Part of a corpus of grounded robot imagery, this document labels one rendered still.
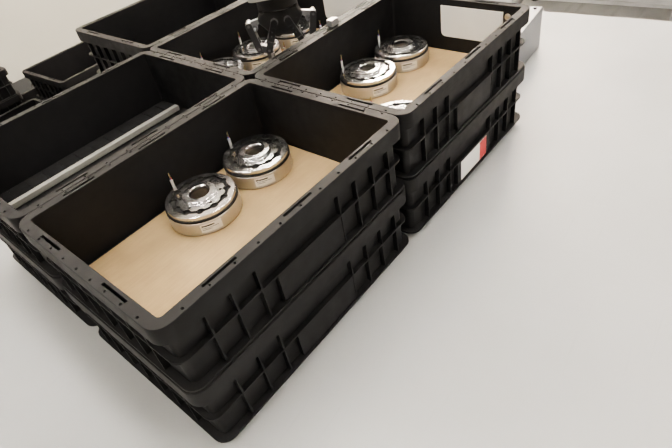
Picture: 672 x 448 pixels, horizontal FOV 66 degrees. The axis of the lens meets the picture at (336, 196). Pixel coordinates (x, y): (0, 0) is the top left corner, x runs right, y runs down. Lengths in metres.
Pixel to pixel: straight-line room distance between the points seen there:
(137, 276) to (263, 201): 0.20
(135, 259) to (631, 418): 0.62
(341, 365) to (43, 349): 0.45
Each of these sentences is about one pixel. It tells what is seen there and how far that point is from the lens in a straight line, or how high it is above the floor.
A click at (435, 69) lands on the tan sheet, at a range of 1.02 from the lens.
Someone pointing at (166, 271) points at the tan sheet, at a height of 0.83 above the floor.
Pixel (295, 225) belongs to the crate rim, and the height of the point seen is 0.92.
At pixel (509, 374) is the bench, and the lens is 0.69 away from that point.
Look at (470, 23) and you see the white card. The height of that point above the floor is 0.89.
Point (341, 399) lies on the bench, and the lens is 0.68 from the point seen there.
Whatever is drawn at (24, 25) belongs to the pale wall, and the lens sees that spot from 3.92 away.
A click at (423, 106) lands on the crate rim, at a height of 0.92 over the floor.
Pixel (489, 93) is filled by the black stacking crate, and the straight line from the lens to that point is 0.92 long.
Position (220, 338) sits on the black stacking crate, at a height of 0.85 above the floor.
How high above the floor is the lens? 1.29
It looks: 39 degrees down
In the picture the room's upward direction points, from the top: 11 degrees counter-clockwise
